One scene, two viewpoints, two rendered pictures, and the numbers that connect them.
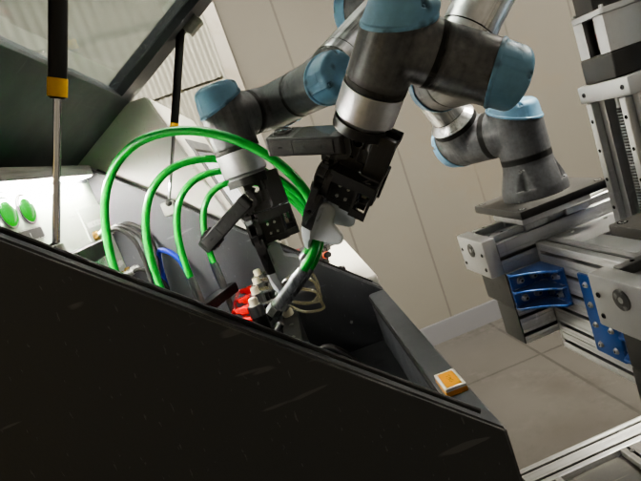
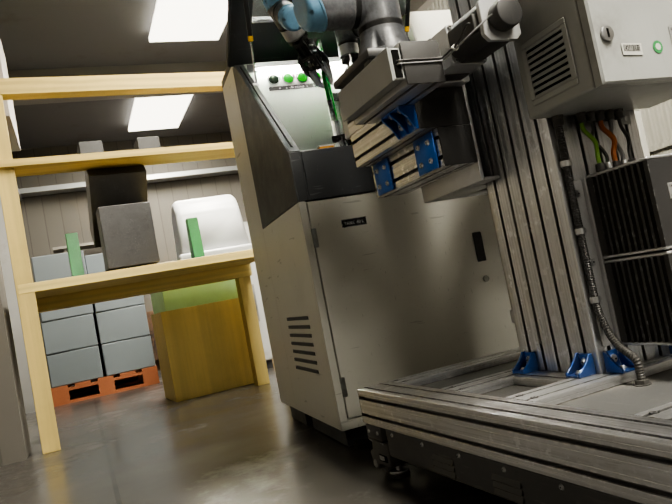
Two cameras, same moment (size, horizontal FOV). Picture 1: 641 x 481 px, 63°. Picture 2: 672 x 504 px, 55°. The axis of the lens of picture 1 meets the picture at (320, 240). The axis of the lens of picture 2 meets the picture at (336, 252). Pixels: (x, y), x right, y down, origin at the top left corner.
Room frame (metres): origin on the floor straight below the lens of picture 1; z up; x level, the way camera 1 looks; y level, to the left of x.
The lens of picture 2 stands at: (0.05, -2.09, 0.50)
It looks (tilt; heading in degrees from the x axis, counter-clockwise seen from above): 3 degrees up; 74
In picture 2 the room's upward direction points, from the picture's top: 11 degrees counter-clockwise
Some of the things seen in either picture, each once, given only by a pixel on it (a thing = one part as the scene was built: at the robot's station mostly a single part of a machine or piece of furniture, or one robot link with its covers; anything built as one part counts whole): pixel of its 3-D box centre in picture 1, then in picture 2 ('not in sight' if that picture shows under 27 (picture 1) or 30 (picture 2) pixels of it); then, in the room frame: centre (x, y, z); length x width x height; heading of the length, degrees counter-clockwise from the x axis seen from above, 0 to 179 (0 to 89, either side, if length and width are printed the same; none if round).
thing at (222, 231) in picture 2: not in sight; (218, 284); (0.59, 3.31, 0.73); 0.79 x 0.65 x 1.46; 96
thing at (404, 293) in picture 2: not in sight; (419, 290); (0.88, -0.11, 0.44); 0.65 x 0.02 x 0.68; 2
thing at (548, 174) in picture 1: (530, 173); not in sight; (1.22, -0.53, 1.09); 0.15 x 0.15 x 0.10
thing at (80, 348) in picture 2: not in sight; (94, 323); (-0.49, 4.44, 0.62); 1.26 x 0.86 x 1.25; 96
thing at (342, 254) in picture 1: (321, 266); not in sight; (1.58, 0.02, 0.96); 0.70 x 0.22 x 0.03; 2
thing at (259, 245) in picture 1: (261, 248); not in sight; (0.86, 0.10, 1.19); 0.05 x 0.02 x 0.09; 2
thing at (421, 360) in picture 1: (422, 373); (392, 165); (0.89, -0.09, 0.87); 0.62 x 0.04 x 0.16; 2
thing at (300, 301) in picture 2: not in sight; (389, 308); (0.87, 0.17, 0.39); 0.70 x 0.58 x 0.79; 2
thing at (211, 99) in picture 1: (227, 117); (345, 31); (0.88, 0.08, 1.41); 0.09 x 0.08 x 0.11; 130
